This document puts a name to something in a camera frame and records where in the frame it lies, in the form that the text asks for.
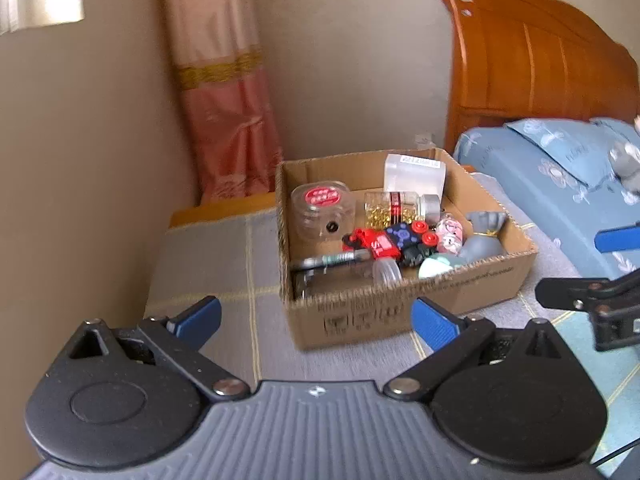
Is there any black blue toy cube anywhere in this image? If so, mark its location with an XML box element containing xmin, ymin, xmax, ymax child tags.
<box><xmin>384</xmin><ymin>220</ymin><xmax>438</xmax><ymax>268</ymax></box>

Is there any pink panda keychain bottle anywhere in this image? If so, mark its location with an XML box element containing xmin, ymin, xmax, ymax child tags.
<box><xmin>435</xmin><ymin>212</ymin><xmax>464</xmax><ymax>256</ymax></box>

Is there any red toy train block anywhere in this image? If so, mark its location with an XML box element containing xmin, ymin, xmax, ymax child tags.
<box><xmin>342</xmin><ymin>229</ymin><xmax>401</xmax><ymax>260</ymax></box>

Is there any clear jar silver lid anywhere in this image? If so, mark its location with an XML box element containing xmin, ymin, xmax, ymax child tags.
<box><xmin>363</xmin><ymin>191</ymin><xmax>442</xmax><ymax>229</ymax></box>

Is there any clear box red label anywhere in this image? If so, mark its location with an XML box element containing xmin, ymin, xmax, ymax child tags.
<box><xmin>290</xmin><ymin>181</ymin><xmax>356</xmax><ymax>242</ymax></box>

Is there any blue floral bed sheet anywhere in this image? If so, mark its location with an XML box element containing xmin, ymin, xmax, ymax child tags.
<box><xmin>454</xmin><ymin>117</ymin><xmax>639</xmax><ymax>278</ymax></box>

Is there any mint green oval case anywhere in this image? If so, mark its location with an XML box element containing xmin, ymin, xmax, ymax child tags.
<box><xmin>418</xmin><ymin>252</ymin><xmax>466</xmax><ymax>280</ymax></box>

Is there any small clear ribbed cap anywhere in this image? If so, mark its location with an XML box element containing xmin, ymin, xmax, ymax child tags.
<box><xmin>371</xmin><ymin>258</ymin><xmax>402</xmax><ymax>285</ymax></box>

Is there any grey plush toy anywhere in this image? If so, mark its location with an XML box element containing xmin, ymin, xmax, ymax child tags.
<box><xmin>608</xmin><ymin>142</ymin><xmax>640</xmax><ymax>194</ymax></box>

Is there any checked blanket table cover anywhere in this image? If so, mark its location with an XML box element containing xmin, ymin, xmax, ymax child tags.
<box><xmin>145</xmin><ymin>170</ymin><xmax>639</xmax><ymax>477</ymax></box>

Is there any blue floral pillow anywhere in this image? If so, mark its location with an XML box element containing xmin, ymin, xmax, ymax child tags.
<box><xmin>506</xmin><ymin>118</ymin><xmax>627</xmax><ymax>188</ymax></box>

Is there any open cardboard box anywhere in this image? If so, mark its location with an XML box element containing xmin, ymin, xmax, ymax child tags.
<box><xmin>276</xmin><ymin>148</ymin><xmax>538</xmax><ymax>350</ymax></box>

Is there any black silver pen tool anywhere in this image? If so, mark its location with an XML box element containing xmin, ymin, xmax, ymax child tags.
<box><xmin>291</xmin><ymin>249</ymin><xmax>372</xmax><ymax>272</ymax></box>

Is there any pink patterned curtain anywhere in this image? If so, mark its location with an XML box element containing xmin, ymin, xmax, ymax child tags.
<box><xmin>164</xmin><ymin>0</ymin><xmax>282</xmax><ymax>202</ymax></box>

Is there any wooden bed headboard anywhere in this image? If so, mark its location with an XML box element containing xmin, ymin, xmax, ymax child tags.
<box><xmin>442</xmin><ymin>0</ymin><xmax>639</xmax><ymax>151</ymax></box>

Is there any white wall charger plug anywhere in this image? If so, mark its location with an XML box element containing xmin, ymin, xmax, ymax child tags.
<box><xmin>414</xmin><ymin>132</ymin><xmax>435</xmax><ymax>150</ymax></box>

